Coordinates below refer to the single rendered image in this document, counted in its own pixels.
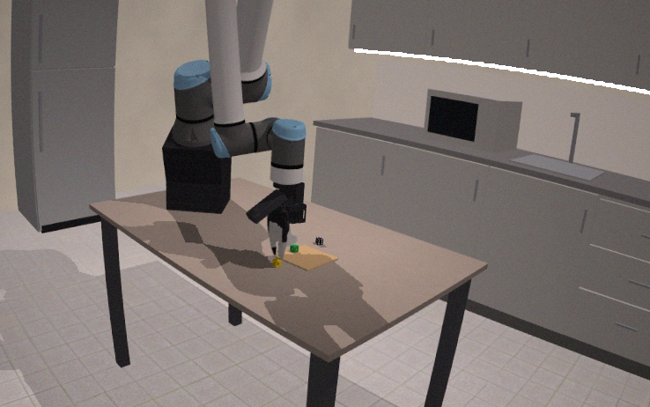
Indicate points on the tan mat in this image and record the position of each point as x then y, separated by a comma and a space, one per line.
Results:
308, 258

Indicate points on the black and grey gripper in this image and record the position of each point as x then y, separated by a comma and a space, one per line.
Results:
290, 212

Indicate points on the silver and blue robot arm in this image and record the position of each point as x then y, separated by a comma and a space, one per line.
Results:
200, 122

